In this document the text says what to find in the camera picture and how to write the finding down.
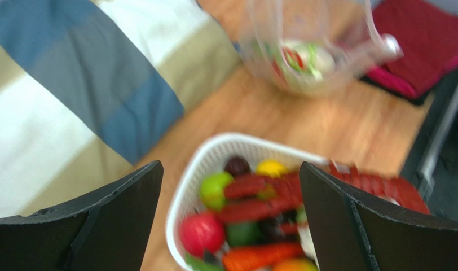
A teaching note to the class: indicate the green pear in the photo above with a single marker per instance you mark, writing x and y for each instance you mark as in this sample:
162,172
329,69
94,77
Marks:
211,190

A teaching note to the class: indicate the red orange mango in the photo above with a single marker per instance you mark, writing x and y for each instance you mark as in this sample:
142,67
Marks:
287,57

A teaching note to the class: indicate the dark green avocado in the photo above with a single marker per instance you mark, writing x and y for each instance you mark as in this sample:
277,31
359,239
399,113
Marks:
242,234

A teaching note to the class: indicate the dark purple fruit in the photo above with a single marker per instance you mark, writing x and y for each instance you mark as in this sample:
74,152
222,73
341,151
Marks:
237,166

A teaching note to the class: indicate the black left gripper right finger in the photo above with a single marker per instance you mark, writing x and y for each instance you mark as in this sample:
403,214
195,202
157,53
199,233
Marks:
354,230

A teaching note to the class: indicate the white plastic basket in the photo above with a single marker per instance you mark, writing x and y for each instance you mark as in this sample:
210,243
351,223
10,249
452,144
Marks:
210,158

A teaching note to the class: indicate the green orange mango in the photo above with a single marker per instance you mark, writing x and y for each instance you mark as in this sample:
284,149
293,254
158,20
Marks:
298,264

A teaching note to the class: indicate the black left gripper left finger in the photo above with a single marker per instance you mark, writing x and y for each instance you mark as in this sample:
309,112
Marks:
105,229

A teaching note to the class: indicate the yellow bell pepper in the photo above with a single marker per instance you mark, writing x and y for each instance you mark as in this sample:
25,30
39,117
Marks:
271,168

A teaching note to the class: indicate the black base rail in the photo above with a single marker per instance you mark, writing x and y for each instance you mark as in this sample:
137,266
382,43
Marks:
432,163

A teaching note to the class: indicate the pink folded cloth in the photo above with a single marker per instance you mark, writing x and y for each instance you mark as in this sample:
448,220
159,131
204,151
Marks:
413,76

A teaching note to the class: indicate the clear pink zip top bag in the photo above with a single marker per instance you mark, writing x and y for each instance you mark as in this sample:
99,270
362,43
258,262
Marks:
344,28

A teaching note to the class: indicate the dark red folded cloth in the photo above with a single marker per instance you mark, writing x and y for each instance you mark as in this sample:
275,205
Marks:
418,26

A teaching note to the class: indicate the red toy lobster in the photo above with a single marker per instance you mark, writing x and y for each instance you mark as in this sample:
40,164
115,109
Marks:
253,197

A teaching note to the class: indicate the checkered blue beige pillow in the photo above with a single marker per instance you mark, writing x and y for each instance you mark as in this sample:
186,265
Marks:
87,88

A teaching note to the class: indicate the red apple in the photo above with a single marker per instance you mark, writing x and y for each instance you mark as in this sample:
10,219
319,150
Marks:
201,232

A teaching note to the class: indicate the white radish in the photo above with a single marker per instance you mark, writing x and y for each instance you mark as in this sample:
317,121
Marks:
318,61

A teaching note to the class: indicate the orange carrot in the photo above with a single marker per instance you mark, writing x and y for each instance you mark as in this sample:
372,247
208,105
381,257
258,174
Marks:
255,257

